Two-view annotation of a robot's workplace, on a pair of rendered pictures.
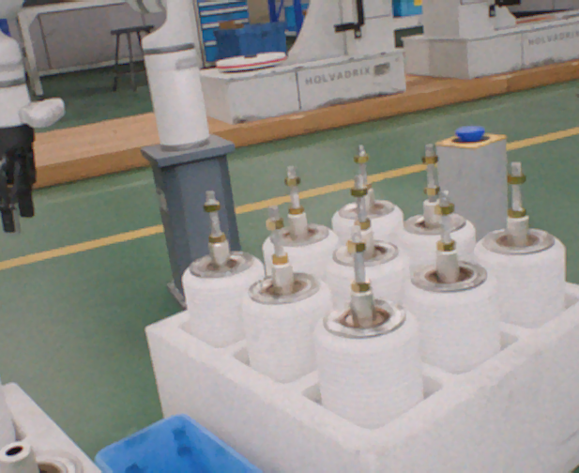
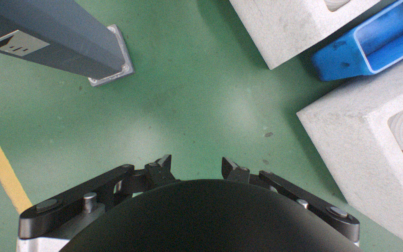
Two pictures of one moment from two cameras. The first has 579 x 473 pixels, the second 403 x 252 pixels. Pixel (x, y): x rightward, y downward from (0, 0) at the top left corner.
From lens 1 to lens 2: 1.05 m
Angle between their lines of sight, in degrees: 70
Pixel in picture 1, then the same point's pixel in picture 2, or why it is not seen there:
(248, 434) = not seen: outside the picture
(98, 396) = (213, 111)
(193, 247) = (95, 40)
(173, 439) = (344, 44)
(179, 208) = (53, 24)
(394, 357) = not seen: outside the picture
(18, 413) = not seen: outside the picture
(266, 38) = not seen: outside the picture
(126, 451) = (361, 62)
